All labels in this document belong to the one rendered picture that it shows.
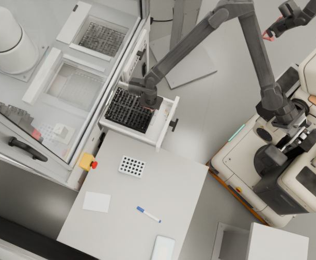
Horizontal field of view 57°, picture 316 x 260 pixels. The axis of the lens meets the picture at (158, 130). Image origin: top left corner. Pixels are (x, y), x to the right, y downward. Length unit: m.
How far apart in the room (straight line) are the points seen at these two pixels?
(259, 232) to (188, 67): 1.56
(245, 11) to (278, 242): 1.10
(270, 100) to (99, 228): 0.99
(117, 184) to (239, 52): 1.80
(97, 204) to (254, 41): 1.03
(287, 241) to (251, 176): 0.62
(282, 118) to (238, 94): 1.40
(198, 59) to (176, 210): 1.55
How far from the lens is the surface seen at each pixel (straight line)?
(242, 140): 2.19
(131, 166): 1.51
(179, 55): 1.16
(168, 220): 1.52
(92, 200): 1.53
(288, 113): 1.25
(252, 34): 1.11
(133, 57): 1.60
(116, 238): 1.53
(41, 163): 1.07
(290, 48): 3.05
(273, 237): 1.64
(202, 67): 2.65
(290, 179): 1.65
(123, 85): 1.58
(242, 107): 2.60
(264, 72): 1.17
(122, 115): 1.52
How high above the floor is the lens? 2.28
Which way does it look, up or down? 72 degrees down
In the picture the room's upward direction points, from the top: 5 degrees clockwise
